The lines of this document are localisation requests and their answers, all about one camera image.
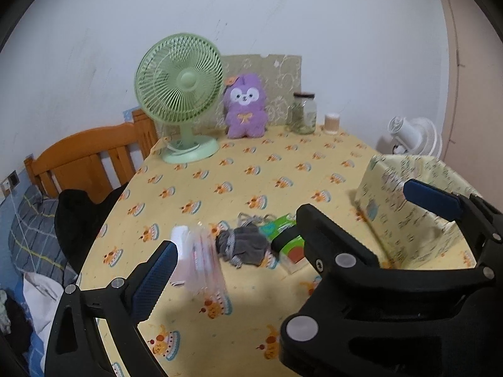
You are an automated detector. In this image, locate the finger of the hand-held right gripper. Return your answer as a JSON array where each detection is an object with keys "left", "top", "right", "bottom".
[
  {"left": 403, "top": 178, "right": 503, "bottom": 270},
  {"left": 278, "top": 203, "right": 503, "bottom": 377}
]

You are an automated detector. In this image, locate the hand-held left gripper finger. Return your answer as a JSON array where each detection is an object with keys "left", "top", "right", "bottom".
[{"left": 45, "top": 239, "right": 178, "bottom": 377}]

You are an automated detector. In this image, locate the yellow printed fabric storage box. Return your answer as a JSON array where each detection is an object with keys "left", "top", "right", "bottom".
[{"left": 353, "top": 154, "right": 485, "bottom": 270}]

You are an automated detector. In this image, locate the white tube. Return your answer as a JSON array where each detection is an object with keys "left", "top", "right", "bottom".
[{"left": 170, "top": 225, "right": 191, "bottom": 287}]

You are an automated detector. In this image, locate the green packet with black band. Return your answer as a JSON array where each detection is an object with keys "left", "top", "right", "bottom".
[{"left": 271, "top": 233, "right": 313, "bottom": 276}]

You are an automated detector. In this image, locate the grey soft cloth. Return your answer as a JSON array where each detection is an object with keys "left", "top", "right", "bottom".
[{"left": 214, "top": 212, "right": 278, "bottom": 270}]

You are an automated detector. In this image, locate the white floor fan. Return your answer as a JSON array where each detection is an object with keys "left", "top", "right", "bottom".
[{"left": 376, "top": 116, "right": 444, "bottom": 162}]

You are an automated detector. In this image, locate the black cloth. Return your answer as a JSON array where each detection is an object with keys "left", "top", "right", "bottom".
[{"left": 54, "top": 188, "right": 130, "bottom": 268}]

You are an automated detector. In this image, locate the beige door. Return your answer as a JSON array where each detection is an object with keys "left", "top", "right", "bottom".
[{"left": 429, "top": 0, "right": 503, "bottom": 209}]

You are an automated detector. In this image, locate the yellow printed tablecloth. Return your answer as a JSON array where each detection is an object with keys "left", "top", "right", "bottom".
[{"left": 76, "top": 125, "right": 482, "bottom": 377}]

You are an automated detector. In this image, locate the grey plaid pillow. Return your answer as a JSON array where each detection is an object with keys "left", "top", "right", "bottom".
[{"left": 8, "top": 184, "right": 78, "bottom": 284}]

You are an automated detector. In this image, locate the glass jar with dark lid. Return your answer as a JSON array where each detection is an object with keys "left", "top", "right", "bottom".
[{"left": 290, "top": 92, "right": 317, "bottom": 134}]

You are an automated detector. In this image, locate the blue bed sheet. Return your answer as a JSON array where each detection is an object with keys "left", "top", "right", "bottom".
[{"left": 0, "top": 200, "right": 52, "bottom": 377}]

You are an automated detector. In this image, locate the dark clothing pile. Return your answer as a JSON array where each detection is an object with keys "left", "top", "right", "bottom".
[{"left": 0, "top": 288, "right": 37, "bottom": 364}]

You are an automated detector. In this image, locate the wooden bed headboard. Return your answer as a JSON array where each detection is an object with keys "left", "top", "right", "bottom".
[{"left": 24, "top": 109, "right": 160, "bottom": 199}]

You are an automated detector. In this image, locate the purple plush toy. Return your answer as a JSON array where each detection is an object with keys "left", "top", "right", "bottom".
[{"left": 223, "top": 73, "right": 270, "bottom": 139}]

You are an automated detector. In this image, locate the green desk fan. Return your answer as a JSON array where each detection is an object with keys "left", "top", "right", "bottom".
[{"left": 135, "top": 33, "right": 225, "bottom": 164}]

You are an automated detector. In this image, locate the wall socket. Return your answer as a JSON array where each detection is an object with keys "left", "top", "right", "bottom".
[{"left": 1, "top": 170, "right": 20, "bottom": 198}]

